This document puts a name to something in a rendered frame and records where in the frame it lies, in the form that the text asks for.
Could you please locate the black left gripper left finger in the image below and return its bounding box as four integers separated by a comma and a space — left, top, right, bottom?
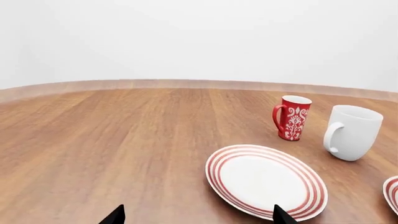
98, 203, 126, 224

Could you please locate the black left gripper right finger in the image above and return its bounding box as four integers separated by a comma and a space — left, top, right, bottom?
273, 203, 299, 224

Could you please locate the white plate with red rings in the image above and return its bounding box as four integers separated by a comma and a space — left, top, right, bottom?
205, 144, 329, 222
382, 175, 398, 216

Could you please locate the red mug with white pattern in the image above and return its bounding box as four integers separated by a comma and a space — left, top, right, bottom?
272, 95, 313, 142

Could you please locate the plain white mug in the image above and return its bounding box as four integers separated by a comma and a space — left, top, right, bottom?
323, 105, 384, 162

